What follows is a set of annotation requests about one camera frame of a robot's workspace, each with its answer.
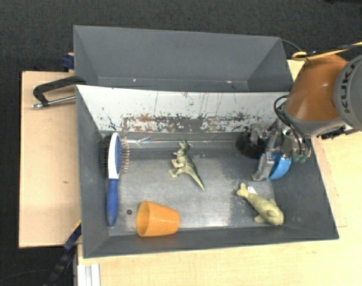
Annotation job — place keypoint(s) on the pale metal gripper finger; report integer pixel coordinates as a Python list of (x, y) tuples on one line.
[(260, 167), (269, 170)]

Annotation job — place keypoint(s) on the black round object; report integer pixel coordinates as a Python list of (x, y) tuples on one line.
[(246, 146)]

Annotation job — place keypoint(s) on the yellow-green toy whale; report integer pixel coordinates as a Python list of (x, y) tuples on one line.
[(262, 205)]

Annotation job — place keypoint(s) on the green toy dinosaur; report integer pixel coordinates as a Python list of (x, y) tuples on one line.
[(185, 165)]

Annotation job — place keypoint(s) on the orange plastic cup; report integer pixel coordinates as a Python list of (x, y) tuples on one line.
[(158, 219)]

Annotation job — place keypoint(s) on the grey metal bin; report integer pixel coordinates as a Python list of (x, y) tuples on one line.
[(175, 58)]

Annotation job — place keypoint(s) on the blue and white hairbrush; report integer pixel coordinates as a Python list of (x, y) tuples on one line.
[(113, 165)]

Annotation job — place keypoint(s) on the pale wood board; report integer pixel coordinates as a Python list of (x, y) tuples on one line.
[(47, 159)]

